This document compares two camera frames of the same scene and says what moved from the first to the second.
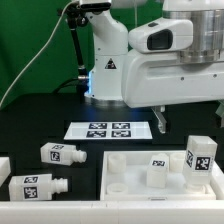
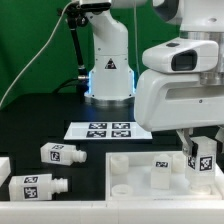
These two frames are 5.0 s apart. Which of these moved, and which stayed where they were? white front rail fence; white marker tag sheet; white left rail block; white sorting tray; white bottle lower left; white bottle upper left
Moved: white sorting tray
Stayed: white bottle lower left; white marker tag sheet; white left rail block; white bottle upper left; white front rail fence
